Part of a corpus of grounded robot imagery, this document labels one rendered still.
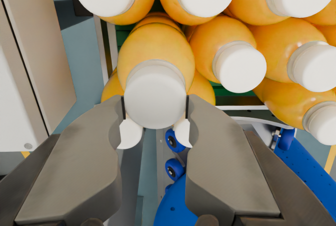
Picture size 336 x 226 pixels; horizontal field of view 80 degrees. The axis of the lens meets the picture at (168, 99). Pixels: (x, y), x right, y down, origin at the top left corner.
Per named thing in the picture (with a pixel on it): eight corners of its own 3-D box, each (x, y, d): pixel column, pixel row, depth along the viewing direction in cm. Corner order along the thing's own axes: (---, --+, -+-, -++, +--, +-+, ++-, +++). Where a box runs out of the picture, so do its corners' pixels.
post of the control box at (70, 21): (126, 0, 111) (3, 41, 24) (126, -8, 109) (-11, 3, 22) (134, 0, 112) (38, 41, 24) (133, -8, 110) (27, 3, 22)
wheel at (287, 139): (275, 152, 37) (287, 157, 36) (282, 132, 35) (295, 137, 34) (279, 139, 40) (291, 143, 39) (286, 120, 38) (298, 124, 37)
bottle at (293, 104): (243, 42, 35) (315, 88, 19) (280, 48, 36) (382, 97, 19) (230, 79, 38) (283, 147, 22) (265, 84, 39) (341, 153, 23)
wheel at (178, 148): (179, 159, 35) (187, 154, 36) (180, 139, 33) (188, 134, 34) (162, 145, 38) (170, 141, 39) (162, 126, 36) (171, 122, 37)
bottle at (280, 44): (249, 56, 36) (323, 110, 20) (214, 43, 35) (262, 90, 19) (271, 15, 33) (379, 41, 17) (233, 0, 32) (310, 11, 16)
